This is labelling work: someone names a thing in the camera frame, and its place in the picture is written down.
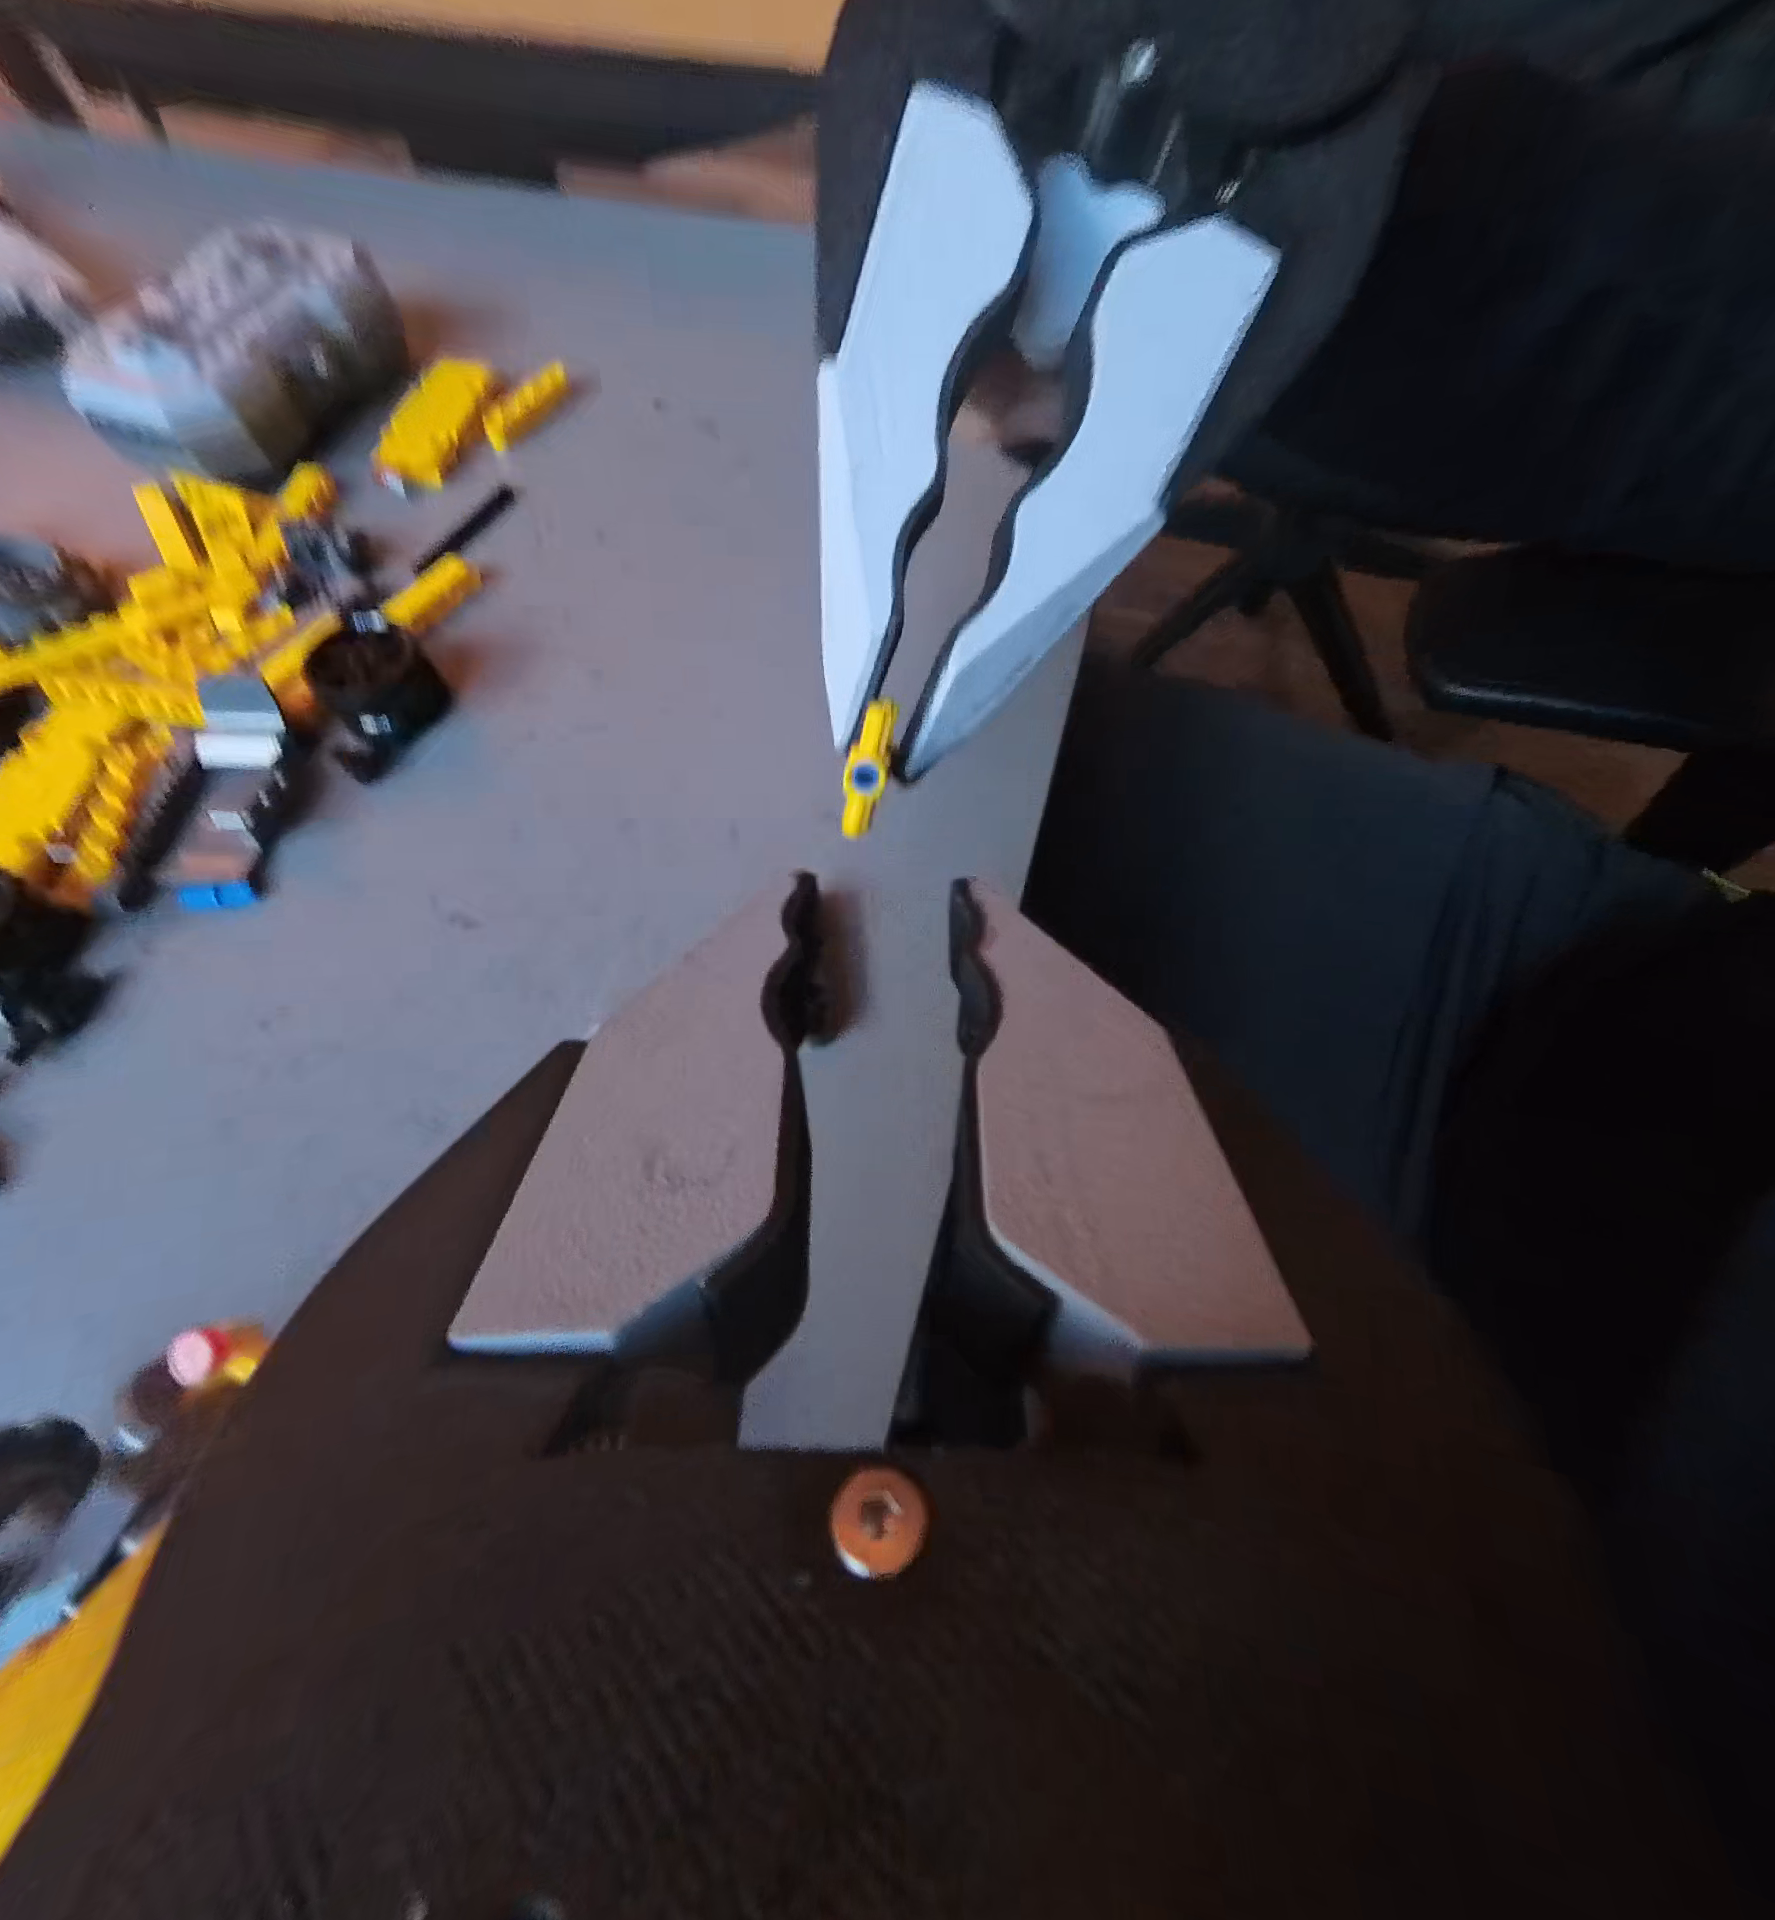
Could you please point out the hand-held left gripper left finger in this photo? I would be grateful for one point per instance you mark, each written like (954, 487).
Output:
(648, 1186)

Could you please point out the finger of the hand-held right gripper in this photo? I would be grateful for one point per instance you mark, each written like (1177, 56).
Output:
(902, 300)
(1158, 375)

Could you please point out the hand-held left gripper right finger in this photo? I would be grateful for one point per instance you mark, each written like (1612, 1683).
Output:
(1127, 1186)

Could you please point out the yellow cross axle connector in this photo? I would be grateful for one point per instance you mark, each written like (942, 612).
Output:
(861, 810)

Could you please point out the grey desk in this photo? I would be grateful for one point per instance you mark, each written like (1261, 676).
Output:
(529, 900)

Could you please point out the yellow edged desk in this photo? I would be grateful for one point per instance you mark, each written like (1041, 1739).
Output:
(378, 63)

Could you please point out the black chair base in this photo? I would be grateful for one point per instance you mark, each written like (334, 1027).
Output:
(1280, 600)

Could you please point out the short yellow holed beam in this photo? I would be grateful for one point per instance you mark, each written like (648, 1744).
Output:
(529, 406)

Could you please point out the black jacket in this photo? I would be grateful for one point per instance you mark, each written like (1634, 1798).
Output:
(1609, 300)

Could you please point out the yellow studded block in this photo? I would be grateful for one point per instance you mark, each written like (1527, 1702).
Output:
(437, 423)

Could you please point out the black axle rod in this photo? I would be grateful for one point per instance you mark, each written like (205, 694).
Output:
(464, 527)

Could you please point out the black office chair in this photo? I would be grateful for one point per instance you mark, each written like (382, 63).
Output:
(1622, 645)

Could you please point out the long yellow holed beam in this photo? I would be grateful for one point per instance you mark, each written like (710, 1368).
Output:
(437, 594)

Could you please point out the black spoked wheel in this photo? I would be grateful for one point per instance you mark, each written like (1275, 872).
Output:
(378, 697)

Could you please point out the person's black sweater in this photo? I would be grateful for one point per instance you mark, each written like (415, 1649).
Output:
(1696, 1352)

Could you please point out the grey angular block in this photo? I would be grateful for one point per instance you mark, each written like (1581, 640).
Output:
(242, 359)

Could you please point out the pile of building brick parts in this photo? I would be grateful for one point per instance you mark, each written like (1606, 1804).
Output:
(107, 720)

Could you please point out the yellow brick vehicle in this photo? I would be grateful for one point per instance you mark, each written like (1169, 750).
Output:
(16, 1697)

